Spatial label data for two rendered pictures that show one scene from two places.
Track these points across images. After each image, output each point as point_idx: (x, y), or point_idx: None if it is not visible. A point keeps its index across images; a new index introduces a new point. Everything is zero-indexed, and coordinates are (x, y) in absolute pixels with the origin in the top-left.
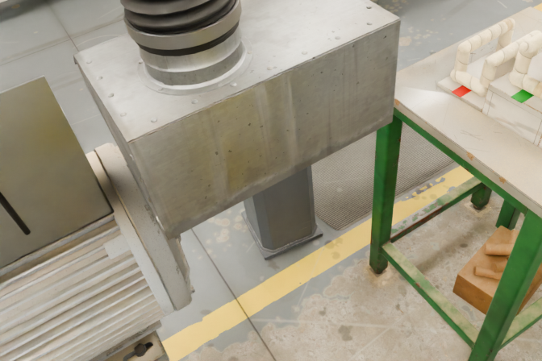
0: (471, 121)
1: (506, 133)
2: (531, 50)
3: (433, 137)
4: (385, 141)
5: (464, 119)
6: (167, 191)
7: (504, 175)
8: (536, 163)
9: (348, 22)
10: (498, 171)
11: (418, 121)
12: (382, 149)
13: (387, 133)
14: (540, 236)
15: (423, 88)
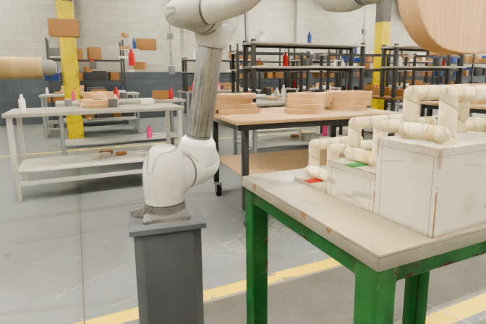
0: (314, 197)
1: (345, 205)
2: (358, 122)
3: (280, 212)
4: (251, 238)
5: (309, 196)
6: None
7: (331, 226)
8: (368, 222)
9: None
10: (325, 223)
11: (267, 197)
12: (249, 249)
13: (252, 227)
14: (372, 296)
15: (281, 180)
